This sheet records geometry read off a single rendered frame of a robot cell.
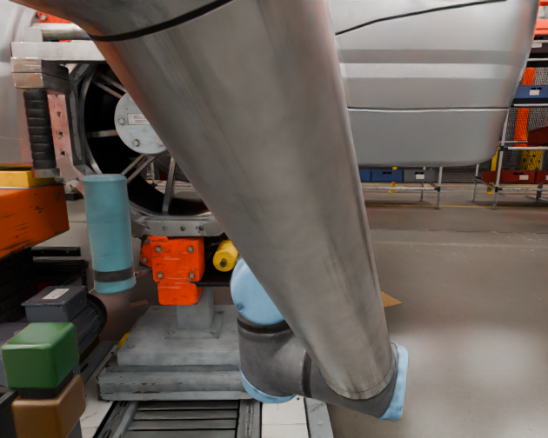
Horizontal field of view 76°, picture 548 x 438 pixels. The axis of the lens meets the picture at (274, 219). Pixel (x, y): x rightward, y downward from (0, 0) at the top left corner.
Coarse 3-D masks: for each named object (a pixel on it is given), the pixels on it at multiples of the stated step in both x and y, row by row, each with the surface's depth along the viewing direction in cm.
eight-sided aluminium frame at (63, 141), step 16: (64, 64) 81; (80, 64) 81; (80, 80) 86; (48, 96) 81; (64, 96) 81; (64, 112) 82; (64, 128) 82; (80, 128) 88; (64, 144) 83; (80, 144) 88; (64, 160) 84; (80, 160) 88; (64, 176) 85; (80, 176) 85; (80, 192) 86; (144, 224) 88; (160, 224) 88; (176, 224) 88; (192, 224) 88; (208, 224) 88
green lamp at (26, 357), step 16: (16, 336) 28; (32, 336) 28; (48, 336) 28; (64, 336) 29; (16, 352) 27; (32, 352) 27; (48, 352) 27; (64, 352) 29; (16, 368) 27; (32, 368) 27; (48, 368) 27; (64, 368) 29; (16, 384) 28; (32, 384) 28; (48, 384) 28
